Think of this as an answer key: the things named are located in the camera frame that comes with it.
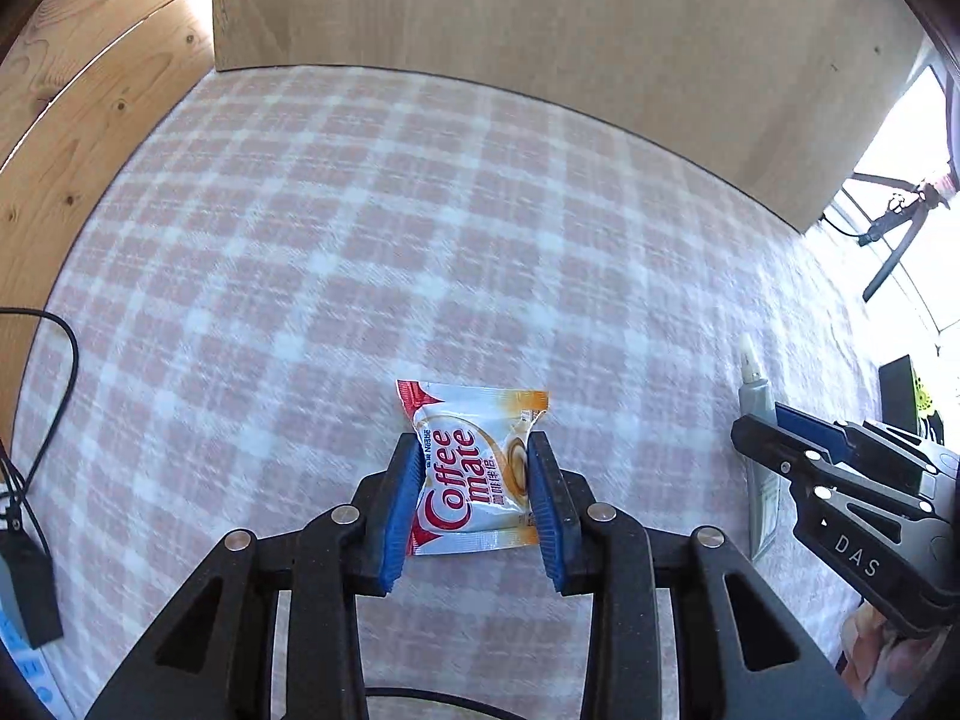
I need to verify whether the wooden board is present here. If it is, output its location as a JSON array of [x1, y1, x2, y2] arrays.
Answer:
[[212, 0, 938, 235]]

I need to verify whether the white red coffee creamer sachet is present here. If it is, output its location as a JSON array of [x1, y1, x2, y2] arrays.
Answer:
[[395, 379, 550, 557]]

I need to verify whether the black cable with plug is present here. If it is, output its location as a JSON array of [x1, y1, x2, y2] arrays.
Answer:
[[0, 306, 82, 650]]

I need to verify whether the person's right hand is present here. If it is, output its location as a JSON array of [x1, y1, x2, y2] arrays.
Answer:
[[838, 606, 947, 702]]

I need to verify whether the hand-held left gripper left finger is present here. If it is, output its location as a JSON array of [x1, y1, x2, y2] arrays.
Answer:
[[86, 432, 426, 720]]

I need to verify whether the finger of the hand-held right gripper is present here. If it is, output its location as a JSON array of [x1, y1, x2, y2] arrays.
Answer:
[[775, 402, 960, 502], [731, 414, 940, 522]]

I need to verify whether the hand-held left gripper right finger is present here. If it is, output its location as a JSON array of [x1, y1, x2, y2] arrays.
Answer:
[[527, 431, 867, 720]]

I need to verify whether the slim white tube grey neck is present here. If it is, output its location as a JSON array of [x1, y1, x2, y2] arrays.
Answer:
[[739, 335, 785, 563]]

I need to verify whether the black storage tray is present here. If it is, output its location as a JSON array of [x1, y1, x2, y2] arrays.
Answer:
[[879, 355, 922, 430]]

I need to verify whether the black tripod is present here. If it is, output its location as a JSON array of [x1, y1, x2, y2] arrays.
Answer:
[[851, 165, 960, 305]]

